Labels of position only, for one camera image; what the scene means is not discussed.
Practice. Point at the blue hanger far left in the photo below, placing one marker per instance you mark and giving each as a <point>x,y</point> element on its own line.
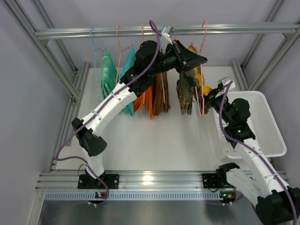
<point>99,86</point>

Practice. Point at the aluminium frame left posts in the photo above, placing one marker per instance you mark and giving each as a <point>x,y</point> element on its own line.
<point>75,86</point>

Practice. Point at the green patterned trousers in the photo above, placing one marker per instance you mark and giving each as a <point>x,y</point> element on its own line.
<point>108,74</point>

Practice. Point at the teal trousers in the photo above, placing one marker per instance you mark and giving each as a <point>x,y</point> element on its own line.
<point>130,60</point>

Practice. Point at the slotted grey cable duct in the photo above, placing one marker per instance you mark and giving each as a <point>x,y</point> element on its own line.
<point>134,195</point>

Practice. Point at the pink hanger with teal trousers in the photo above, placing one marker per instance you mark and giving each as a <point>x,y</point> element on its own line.
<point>121,50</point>

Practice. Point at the aluminium frame posts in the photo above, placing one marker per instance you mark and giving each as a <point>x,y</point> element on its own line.
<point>75,86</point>
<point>268,50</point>

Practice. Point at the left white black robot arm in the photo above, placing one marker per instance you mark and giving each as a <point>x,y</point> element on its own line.
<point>149,62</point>

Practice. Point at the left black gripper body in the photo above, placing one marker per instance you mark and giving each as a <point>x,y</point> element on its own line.
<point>179,55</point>

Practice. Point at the brown trousers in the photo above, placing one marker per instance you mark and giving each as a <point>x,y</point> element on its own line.
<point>158,105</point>

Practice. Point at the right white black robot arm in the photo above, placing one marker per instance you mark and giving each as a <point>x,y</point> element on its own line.
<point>246,125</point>

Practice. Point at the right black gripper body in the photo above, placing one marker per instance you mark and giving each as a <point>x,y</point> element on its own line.
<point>209,100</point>

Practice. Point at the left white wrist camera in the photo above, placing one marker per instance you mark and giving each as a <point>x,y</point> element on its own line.
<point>166,35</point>

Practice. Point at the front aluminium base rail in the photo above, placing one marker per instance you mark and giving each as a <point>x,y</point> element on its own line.
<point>128,180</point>

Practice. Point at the blue hanger with brown trousers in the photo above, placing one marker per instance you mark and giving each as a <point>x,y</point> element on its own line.
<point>162,79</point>

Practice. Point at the orange trousers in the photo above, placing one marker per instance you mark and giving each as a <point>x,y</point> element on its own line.
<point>146,99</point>

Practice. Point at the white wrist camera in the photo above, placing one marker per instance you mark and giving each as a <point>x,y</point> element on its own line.
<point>223,84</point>
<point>166,35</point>

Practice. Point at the aluminium hanging rail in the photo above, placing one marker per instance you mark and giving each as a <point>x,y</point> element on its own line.
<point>183,30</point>

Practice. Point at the camouflage yellow trousers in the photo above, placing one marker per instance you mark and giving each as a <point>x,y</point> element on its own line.
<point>186,89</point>

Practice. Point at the aluminium frame right posts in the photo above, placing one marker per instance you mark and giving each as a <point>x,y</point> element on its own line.
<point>268,50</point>

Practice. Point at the white plastic bin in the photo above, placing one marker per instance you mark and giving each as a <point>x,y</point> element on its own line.
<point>261,122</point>

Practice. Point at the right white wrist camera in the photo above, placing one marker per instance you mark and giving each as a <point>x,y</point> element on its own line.
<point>223,84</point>

